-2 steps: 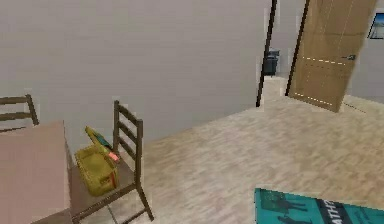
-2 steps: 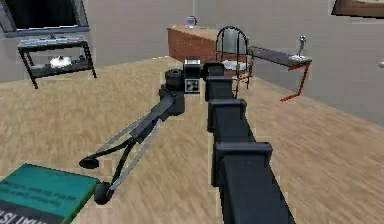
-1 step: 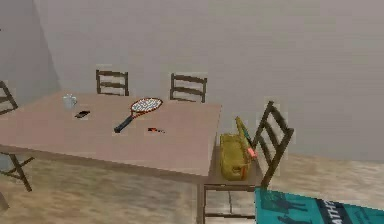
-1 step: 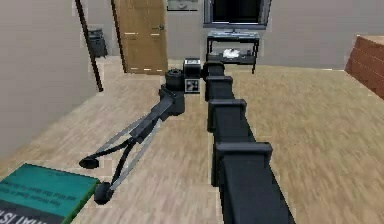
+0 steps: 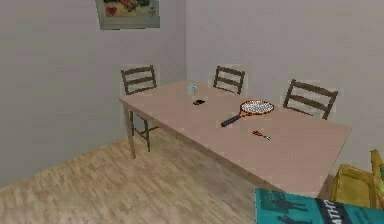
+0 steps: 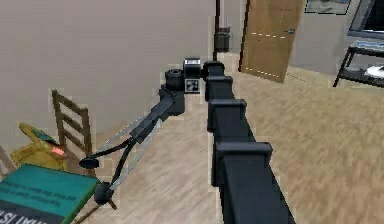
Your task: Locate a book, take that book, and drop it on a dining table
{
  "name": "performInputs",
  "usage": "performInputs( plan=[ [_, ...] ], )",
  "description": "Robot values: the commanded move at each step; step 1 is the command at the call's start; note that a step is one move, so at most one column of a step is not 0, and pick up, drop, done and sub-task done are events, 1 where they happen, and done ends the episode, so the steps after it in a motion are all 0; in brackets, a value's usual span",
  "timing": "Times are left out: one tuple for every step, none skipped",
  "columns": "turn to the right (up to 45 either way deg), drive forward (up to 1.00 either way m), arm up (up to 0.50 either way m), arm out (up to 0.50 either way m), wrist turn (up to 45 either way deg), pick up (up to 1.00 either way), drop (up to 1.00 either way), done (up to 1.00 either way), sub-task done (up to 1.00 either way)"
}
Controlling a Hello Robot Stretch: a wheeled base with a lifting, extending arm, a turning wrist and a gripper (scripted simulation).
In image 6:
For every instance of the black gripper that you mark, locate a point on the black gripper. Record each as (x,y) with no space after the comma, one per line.
(170,105)

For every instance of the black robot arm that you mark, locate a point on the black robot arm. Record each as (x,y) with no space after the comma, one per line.
(240,166)

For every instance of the teal book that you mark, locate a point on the teal book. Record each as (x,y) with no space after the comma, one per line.
(43,193)

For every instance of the brown wooden chair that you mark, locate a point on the brown wooden chair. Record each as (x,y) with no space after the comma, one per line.
(71,123)

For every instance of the yellow angular object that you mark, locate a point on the yellow angular object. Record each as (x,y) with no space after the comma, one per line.
(36,150)

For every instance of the dark grey bin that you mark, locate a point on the dark grey bin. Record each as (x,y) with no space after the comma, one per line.
(222,40)

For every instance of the brown wooden door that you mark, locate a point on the brown wooden door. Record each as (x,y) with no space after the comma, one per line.
(270,36)

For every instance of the black television stand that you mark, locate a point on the black television stand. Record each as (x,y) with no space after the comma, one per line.
(360,50)

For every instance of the white object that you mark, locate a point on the white object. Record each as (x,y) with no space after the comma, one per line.
(375,71)

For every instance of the black television set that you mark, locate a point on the black television set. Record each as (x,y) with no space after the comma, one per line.
(370,18)

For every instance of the framed wall picture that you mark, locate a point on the framed wall picture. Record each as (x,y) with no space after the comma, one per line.
(326,6)

